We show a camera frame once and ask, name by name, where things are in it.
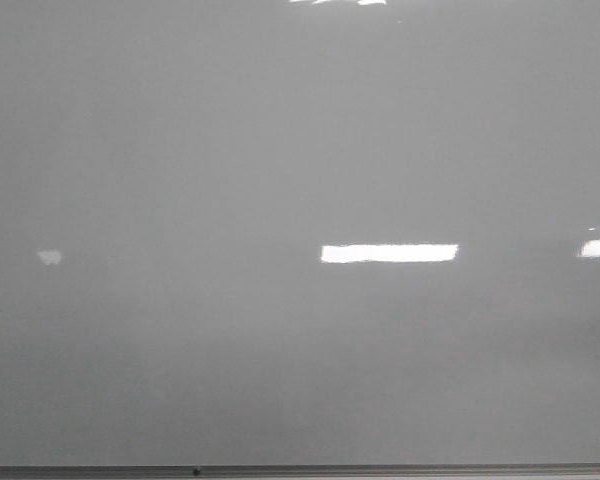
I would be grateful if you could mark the grey aluminium whiteboard frame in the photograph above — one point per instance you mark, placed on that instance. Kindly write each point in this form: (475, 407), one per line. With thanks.
(426, 471)

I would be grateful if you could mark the white whiteboard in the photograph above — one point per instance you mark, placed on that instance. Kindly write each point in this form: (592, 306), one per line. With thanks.
(286, 232)

